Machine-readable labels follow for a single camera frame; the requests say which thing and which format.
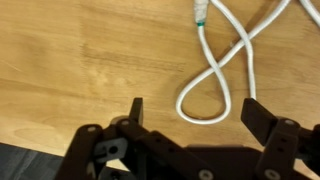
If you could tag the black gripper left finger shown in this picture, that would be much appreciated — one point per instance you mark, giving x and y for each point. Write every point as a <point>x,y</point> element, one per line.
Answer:
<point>166,150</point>

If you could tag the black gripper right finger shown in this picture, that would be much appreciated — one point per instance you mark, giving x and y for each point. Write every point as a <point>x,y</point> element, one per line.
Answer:
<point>280,143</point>

